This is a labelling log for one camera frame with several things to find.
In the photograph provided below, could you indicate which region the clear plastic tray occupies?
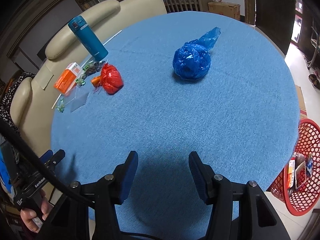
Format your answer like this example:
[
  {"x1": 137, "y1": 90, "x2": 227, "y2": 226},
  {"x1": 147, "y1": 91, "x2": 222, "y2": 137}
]
[{"x1": 71, "y1": 93, "x2": 89, "y2": 112}]

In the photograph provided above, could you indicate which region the red plastic bag ball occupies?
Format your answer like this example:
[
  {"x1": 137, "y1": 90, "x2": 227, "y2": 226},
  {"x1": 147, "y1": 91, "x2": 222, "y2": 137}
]
[{"x1": 91, "y1": 63, "x2": 124, "y2": 95}]

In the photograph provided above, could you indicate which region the blue plastic bag ball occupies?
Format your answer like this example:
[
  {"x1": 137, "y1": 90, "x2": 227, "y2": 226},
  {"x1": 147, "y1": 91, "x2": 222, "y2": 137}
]
[{"x1": 172, "y1": 27, "x2": 221, "y2": 81}]

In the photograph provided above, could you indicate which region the yellow red medicine box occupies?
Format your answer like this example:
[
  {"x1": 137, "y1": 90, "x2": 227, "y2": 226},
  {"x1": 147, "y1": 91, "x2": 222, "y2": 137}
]
[{"x1": 286, "y1": 157, "x2": 297, "y2": 189}]

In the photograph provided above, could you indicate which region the red plastic trash basket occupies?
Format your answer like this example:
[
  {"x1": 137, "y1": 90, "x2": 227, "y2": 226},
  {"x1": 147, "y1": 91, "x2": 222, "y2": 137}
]
[{"x1": 268, "y1": 119, "x2": 319, "y2": 216}]

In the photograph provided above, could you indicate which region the person left hand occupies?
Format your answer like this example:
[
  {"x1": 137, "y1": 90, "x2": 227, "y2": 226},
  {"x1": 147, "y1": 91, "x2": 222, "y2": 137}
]
[{"x1": 20, "y1": 190, "x2": 53, "y2": 233}]

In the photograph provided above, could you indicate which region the green candy wrapper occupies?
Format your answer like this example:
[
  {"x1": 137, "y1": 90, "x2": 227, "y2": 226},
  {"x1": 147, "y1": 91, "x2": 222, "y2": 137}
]
[{"x1": 56, "y1": 99, "x2": 65, "y2": 113}]

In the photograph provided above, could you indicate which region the cream leather sofa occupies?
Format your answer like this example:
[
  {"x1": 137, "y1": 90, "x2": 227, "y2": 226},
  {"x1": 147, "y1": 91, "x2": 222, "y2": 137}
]
[{"x1": 10, "y1": 0, "x2": 167, "y2": 157}]

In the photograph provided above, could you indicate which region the flat cardboard on floor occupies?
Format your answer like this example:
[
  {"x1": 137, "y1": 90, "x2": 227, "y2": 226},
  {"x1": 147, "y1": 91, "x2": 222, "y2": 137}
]
[{"x1": 295, "y1": 85, "x2": 308, "y2": 119}]

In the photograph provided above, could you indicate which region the orange white tissue pack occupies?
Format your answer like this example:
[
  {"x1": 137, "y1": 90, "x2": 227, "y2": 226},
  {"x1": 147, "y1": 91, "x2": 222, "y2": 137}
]
[{"x1": 54, "y1": 62, "x2": 83, "y2": 95}]

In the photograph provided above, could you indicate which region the bag of dark seeds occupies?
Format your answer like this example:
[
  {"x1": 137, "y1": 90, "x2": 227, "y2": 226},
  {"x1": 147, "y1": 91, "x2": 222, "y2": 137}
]
[{"x1": 82, "y1": 61, "x2": 105, "y2": 79}]

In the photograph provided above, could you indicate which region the teal thermos bottle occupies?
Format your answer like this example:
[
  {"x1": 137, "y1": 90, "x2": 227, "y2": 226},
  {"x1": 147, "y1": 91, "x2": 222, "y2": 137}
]
[{"x1": 68, "y1": 15, "x2": 108, "y2": 62}]

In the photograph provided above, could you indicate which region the cardboard box on floor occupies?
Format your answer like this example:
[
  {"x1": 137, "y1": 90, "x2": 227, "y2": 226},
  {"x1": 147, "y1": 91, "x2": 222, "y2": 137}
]
[{"x1": 208, "y1": 2, "x2": 240, "y2": 20}]

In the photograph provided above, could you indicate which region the dark wooden door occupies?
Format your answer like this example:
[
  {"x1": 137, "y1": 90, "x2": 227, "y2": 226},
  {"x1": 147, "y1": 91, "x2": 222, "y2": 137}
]
[{"x1": 255, "y1": 0, "x2": 296, "y2": 54}]

